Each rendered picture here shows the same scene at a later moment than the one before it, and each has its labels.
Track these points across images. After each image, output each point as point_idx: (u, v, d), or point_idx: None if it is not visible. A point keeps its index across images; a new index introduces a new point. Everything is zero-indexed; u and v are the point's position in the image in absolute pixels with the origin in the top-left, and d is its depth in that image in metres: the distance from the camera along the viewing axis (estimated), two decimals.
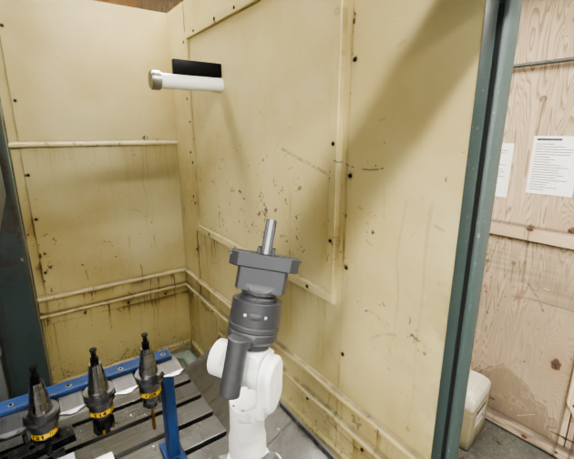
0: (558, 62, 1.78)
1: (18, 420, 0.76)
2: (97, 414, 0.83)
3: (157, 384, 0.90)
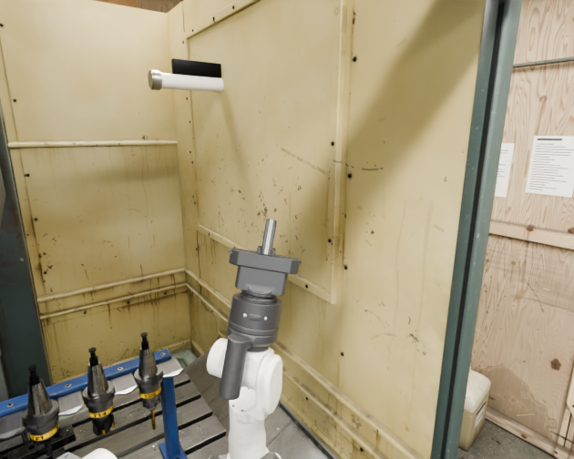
0: (558, 62, 1.78)
1: (18, 420, 0.76)
2: (97, 414, 0.83)
3: (157, 384, 0.90)
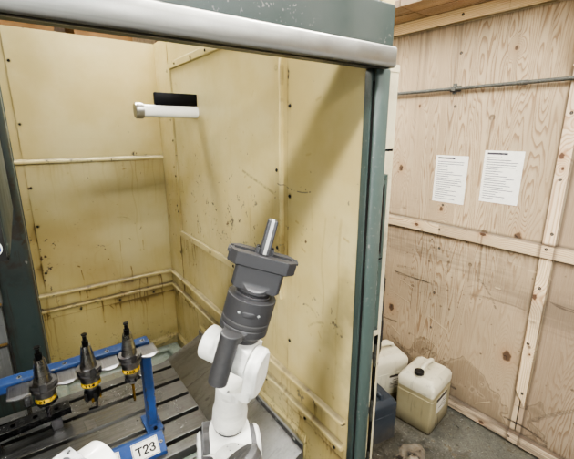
0: (503, 86, 2.00)
1: (25, 388, 0.98)
2: (87, 385, 1.05)
3: (136, 363, 1.12)
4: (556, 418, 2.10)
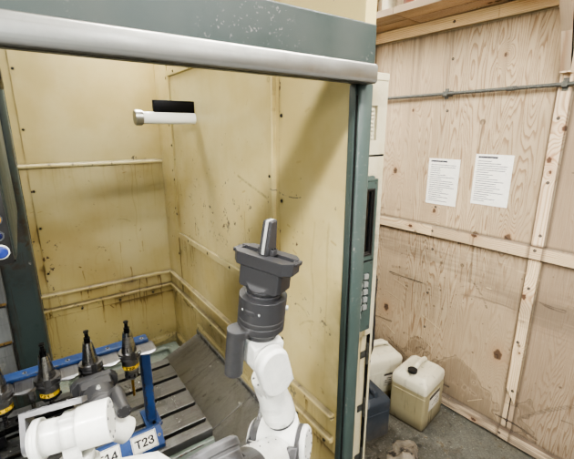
0: (493, 91, 2.06)
1: (31, 383, 1.04)
2: None
3: (135, 360, 1.17)
4: (545, 415, 2.15)
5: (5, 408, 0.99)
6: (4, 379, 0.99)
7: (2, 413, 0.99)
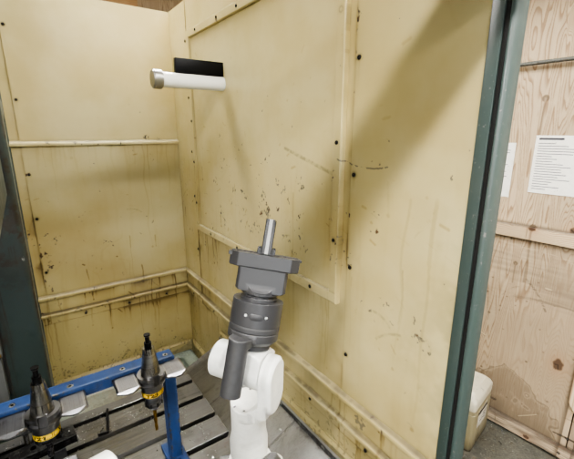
0: (561, 61, 1.78)
1: (20, 421, 0.76)
2: None
3: (159, 385, 0.89)
4: None
5: None
6: None
7: None
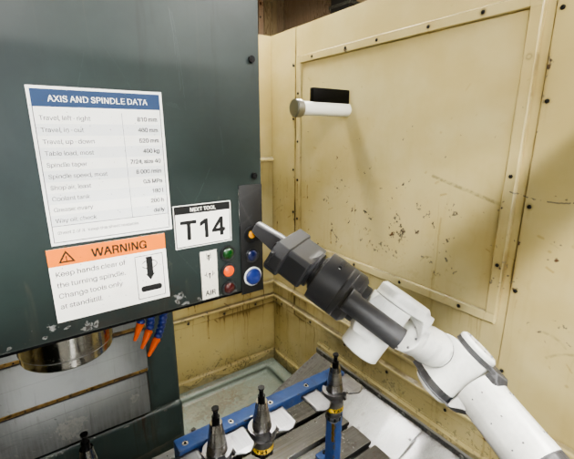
0: None
1: (246, 435, 0.83)
2: None
3: (343, 401, 0.96)
4: None
5: None
6: (225, 433, 0.78)
7: None
